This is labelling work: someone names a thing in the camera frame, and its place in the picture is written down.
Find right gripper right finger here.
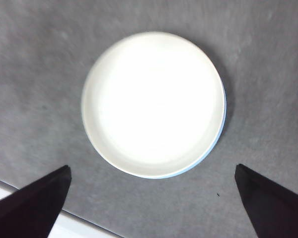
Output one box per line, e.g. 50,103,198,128
234,163,298,238

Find blue round plate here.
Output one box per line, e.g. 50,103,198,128
139,80,228,180

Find white round plate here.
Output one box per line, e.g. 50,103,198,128
81,31,226,179

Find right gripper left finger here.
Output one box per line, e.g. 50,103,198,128
0,164,73,238

